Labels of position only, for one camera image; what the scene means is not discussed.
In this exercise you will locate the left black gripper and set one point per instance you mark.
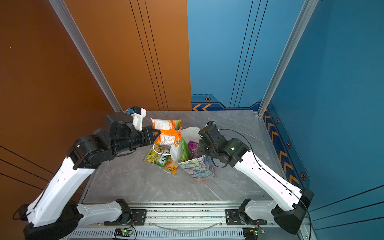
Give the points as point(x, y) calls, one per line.
point(150, 139)

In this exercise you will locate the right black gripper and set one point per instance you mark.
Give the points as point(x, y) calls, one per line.
point(201, 144)

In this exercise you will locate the purple grape candy bag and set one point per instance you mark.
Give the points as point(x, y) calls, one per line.
point(194, 149)

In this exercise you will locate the colourful white paper bag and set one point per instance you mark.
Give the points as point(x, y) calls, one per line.
point(200, 169)

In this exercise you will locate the orange snack bag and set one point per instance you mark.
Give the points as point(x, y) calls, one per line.
point(171, 132)

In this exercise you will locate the green Lays chips bag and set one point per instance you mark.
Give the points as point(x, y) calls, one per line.
point(186, 153)

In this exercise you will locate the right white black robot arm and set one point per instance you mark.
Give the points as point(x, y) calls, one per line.
point(290, 203)

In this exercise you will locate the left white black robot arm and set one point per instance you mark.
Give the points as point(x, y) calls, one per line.
point(52, 216)

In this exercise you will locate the green yellow Fox's candy bag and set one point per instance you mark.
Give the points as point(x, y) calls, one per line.
point(158, 156)

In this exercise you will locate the small orange yellow snack pack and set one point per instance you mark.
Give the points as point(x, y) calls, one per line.
point(172, 167)

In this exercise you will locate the right green circuit board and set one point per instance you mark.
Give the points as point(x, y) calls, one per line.
point(252, 233)

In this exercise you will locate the green circuit board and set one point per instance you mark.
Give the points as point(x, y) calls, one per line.
point(124, 233)
point(252, 233)

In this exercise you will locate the left green circuit board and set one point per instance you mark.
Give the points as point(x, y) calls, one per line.
point(124, 233)

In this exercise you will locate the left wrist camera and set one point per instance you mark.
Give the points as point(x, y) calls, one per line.
point(138, 115)

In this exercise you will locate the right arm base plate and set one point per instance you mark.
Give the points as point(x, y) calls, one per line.
point(233, 219)

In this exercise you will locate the aluminium rail frame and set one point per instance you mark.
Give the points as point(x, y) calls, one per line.
point(190, 221)

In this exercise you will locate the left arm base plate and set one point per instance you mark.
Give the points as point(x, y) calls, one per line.
point(138, 216)

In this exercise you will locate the left aluminium corner post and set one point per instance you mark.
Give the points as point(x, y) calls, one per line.
point(76, 36)

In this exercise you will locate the aluminium corner post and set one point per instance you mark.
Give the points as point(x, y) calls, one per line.
point(294, 38)
point(76, 36)

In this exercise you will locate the right aluminium corner post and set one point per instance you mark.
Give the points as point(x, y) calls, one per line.
point(294, 38)

